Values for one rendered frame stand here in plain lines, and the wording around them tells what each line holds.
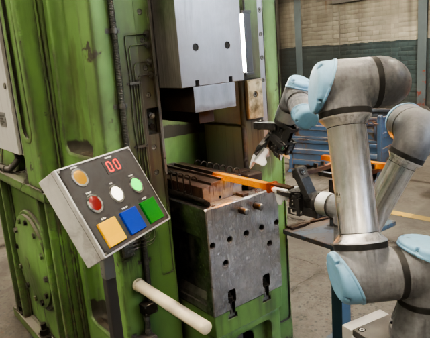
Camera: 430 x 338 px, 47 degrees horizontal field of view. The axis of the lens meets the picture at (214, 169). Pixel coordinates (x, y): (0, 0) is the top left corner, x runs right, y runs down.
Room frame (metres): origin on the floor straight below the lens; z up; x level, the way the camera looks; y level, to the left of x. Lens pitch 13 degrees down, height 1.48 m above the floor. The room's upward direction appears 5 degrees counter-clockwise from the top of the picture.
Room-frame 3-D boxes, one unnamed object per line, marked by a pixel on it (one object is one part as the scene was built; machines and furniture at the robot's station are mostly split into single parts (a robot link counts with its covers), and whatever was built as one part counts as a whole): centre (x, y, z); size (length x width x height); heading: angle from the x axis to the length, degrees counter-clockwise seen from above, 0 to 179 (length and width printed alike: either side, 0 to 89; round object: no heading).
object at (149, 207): (1.50, 0.21, 1.01); 0.07 x 0.05 x 0.07; 152
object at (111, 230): (1.32, 0.31, 1.01); 0.07 x 0.05 x 0.07; 152
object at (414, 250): (0.99, -0.44, 0.98); 0.13 x 0.12 x 0.14; 93
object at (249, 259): (2.08, 0.06, 0.69); 0.56 x 0.38 x 0.45; 37
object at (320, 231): (2.03, -0.52, 0.70); 0.40 x 0.30 x 0.02; 126
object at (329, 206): (1.43, -0.39, 0.98); 0.11 x 0.08 x 0.09; 37
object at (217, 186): (2.04, 0.10, 0.96); 0.42 x 0.20 x 0.09; 37
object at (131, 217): (1.41, 0.26, 1.01); 0.07 x 0.05 x 0.07; 152
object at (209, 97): (2.04, 0.10, 1.32); 0.42 x 0.20 x 0.10; 37
